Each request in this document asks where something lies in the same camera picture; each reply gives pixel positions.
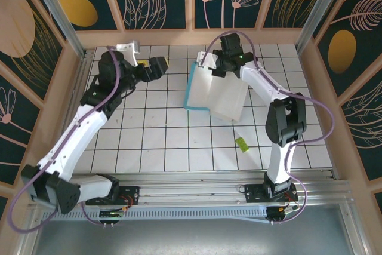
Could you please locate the peach circle gold lines panel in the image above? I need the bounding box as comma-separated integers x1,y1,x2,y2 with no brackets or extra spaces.
0,0,66,101

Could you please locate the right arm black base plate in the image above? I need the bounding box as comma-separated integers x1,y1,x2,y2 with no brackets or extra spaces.
244,183,298,204

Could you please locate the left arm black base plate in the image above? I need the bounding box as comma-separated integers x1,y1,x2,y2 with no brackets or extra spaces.
85,186,140,206

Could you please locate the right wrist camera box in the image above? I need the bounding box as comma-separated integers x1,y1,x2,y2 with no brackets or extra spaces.
196,51,219,70

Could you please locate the panel with feather leaves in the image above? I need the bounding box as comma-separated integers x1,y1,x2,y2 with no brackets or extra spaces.
340,80,382,182

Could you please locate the grey metal sheet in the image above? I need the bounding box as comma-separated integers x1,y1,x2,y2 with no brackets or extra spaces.
32,219,356,255

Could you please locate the aluminium rail beam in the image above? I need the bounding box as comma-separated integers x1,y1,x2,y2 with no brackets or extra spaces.
28,168,355,208

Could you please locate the single pink flower panel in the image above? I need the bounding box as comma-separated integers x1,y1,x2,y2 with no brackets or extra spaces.
0,69,42,185

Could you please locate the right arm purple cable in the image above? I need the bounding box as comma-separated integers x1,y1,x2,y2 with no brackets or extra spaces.
198,30,334,225

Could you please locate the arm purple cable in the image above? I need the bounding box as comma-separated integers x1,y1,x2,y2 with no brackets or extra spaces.
198,30,334,225
7,46,124,234

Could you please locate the aluminium side rail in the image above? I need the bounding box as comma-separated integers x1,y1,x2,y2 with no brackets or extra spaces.
46,48,95,184

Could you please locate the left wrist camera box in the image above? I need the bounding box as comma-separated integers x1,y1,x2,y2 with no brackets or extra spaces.
115,41,141,67

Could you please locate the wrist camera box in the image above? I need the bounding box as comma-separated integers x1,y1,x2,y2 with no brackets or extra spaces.
196,51,219,70
115,41,141,67

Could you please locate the white and teal paper box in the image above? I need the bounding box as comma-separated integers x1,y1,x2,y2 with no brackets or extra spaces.
182,59,249,124

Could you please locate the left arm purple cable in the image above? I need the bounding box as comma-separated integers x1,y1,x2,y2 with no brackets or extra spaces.
7,46,124,234

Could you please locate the small green packet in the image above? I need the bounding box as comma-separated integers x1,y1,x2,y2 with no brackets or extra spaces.
235,136,249,153

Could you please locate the panel with yellow oval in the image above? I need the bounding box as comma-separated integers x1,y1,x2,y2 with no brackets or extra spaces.
44,0,125,32

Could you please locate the panel with oval and feather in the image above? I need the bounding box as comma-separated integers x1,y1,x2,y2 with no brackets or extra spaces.
313,0,382,98

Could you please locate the slotted grey cable tray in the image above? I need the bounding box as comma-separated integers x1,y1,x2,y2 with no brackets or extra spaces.
41,208,269,223

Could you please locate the aluminium corner post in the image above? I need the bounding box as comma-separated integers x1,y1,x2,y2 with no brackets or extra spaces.
25,0,87,59
295,0,341,55

